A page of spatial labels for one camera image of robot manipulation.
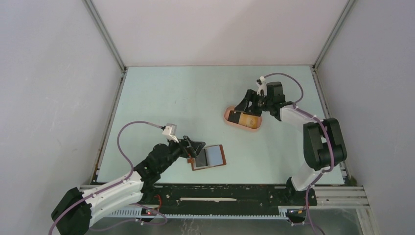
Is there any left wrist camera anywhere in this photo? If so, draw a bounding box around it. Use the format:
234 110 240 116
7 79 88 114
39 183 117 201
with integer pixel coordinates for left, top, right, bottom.
162 123 179 143

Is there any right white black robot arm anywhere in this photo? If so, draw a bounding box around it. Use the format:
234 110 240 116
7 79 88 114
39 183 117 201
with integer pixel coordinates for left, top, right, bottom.
234 82 347 205

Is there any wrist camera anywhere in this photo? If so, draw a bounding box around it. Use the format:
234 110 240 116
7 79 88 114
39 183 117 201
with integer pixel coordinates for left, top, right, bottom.
255 76 267 96
162 123 179 143

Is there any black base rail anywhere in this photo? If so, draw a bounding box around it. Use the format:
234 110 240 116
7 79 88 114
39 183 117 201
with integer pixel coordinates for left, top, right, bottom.
138 184 317 216

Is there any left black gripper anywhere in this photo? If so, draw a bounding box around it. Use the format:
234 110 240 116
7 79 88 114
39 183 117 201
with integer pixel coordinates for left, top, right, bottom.
158 135 205 173

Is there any brown leather card holder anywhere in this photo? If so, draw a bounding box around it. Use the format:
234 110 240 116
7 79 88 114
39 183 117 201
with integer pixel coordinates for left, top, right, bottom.
187 144 227 171

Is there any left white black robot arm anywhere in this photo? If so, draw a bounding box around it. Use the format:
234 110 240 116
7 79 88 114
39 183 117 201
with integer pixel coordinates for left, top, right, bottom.
49 136 206 235

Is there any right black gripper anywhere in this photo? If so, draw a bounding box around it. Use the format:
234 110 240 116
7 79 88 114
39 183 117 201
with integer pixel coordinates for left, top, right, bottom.
233 89 273 117

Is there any aluminium frame rail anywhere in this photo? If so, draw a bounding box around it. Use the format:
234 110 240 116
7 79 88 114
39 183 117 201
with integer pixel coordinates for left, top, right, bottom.
82 0 127 73

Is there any pink oval tray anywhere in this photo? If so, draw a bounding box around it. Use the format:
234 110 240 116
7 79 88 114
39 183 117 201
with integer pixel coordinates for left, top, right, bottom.
224 106 263 132

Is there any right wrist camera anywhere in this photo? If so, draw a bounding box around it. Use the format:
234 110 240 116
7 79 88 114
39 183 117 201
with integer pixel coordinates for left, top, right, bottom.
255 76 267 96

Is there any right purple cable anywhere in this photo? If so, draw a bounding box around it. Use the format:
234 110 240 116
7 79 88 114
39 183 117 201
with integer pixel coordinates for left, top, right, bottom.
263 72 335 235

